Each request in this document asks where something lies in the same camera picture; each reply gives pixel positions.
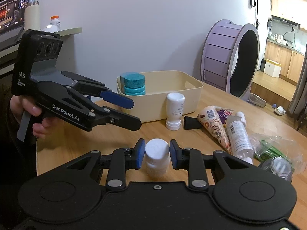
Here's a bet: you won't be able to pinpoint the white pill bottle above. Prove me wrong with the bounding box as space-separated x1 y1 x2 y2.
145 139 170 178

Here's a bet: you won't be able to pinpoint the zip bag green sticks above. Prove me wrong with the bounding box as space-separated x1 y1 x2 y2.
249 133 306 173

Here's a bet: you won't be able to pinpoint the dark round glass jar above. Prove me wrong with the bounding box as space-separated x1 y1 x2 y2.
258 157 293 183

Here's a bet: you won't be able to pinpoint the person's left hand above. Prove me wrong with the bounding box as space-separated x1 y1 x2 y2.
9 96 63 139

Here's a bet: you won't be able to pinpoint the black cone tip piece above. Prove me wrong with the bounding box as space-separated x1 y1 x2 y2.
184 116 203 130

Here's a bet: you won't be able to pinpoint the teal capped jar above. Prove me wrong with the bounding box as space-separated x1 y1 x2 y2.
120 72 146 96

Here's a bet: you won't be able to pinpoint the beige plastic storage bin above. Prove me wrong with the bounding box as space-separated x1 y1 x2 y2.
121 71 203 122

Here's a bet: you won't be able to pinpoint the patterned ice cream cone wrapper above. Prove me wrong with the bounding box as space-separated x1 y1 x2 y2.
197 105 232 154

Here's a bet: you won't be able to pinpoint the clear spray bottle white label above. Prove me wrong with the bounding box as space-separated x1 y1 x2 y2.
226 115 254 165

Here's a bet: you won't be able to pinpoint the white face mask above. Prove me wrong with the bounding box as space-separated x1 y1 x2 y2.
43 24 58 33

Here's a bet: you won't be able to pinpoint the side desk shelf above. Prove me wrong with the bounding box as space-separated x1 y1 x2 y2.
56 27 82 37

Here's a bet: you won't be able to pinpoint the purple snack packet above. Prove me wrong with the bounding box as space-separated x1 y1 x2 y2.
216 108 234 128

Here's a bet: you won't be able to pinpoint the orange-capped supplement bottle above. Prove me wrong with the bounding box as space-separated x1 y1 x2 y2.
50 15 61 31

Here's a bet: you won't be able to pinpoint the white upside-down bottle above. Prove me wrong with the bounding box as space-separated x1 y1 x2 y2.
165 92 185 131

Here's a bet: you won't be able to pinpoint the white tumbler cup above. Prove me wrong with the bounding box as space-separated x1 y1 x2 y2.
24 1 40 31

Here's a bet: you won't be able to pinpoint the laptop screen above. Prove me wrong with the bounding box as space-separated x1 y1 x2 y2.
0 0 29 34

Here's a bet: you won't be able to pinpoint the white slipper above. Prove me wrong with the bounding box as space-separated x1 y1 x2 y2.
274 106 286 116

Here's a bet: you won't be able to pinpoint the purple cat exercise wheel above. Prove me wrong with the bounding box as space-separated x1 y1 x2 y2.
200 19 260 101

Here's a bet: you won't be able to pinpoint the white yellow-lid box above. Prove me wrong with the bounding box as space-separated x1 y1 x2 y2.
264 60 282 78

